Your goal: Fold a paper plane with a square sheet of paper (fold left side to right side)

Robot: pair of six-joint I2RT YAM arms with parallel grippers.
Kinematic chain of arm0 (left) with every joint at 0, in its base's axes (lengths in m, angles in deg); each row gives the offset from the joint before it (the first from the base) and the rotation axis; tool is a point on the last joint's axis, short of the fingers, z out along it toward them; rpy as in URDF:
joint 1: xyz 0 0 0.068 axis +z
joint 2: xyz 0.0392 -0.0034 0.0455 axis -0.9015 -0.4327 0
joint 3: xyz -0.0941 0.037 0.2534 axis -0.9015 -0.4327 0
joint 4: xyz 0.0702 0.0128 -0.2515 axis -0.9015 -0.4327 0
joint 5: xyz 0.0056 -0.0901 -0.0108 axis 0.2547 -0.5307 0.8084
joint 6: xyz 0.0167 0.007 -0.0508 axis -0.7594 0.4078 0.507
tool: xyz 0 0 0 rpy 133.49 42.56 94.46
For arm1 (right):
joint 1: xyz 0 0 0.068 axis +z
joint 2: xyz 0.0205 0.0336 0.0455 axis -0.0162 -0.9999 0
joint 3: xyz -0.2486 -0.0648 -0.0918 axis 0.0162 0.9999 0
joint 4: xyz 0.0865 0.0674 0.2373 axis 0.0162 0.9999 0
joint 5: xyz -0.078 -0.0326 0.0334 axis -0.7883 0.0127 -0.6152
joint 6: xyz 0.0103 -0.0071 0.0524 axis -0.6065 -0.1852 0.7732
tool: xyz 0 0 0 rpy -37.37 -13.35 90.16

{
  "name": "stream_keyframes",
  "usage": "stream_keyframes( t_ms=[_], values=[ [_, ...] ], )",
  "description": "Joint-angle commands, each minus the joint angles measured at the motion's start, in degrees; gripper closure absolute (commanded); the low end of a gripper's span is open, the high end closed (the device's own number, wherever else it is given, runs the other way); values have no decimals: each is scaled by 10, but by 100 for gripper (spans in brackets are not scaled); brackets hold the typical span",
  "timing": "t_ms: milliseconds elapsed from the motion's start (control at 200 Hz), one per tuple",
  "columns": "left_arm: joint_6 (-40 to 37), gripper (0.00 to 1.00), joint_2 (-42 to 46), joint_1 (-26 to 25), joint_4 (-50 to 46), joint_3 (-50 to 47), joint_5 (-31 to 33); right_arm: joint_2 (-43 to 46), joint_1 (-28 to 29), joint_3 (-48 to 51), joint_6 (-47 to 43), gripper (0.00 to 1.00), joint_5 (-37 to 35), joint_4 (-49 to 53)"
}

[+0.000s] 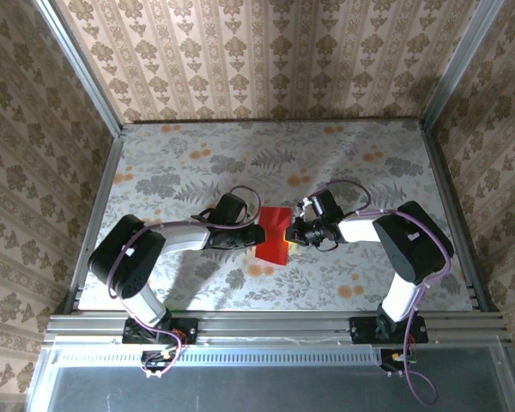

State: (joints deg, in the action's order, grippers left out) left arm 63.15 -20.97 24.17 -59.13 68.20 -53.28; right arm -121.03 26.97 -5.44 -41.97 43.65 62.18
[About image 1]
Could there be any black yellow power connector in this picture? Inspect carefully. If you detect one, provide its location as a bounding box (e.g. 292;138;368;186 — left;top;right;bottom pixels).
379;348;418;373
140;349;177;373

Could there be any grey metal sheet panel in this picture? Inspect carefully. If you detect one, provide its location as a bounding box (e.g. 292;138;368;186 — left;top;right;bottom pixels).
25;342;515;412

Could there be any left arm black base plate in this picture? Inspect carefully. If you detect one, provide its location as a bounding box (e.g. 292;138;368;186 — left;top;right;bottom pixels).
122;316;198;345

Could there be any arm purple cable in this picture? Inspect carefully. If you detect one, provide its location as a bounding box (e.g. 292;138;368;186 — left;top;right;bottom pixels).
306;179;455;407
105;185;263;381

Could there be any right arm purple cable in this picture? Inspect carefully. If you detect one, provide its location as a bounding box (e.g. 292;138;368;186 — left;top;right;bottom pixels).
306;179;455;407

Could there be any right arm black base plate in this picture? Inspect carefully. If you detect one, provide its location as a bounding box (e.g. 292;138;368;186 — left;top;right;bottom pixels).
350;316;429;344

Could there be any aluminium table side rail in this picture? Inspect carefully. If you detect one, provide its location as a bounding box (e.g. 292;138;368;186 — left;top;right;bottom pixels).
419;119;499;313
62;133;125;314

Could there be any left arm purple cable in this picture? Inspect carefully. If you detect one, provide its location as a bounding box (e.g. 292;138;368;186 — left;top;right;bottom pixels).
105;185;263;381

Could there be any slotted grey cable duct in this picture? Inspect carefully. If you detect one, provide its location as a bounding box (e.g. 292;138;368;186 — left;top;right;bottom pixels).
53;345;383;367

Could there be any aluminium frame post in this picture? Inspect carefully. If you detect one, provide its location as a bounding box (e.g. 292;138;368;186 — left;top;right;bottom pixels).
30;0;124;137
419;0;508;130

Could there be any floral table covering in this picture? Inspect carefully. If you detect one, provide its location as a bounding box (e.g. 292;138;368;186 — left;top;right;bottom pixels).
77;120;476;311

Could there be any aluminium mounting rail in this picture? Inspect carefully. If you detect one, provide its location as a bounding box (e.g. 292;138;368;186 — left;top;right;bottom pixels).
45;312;510;344

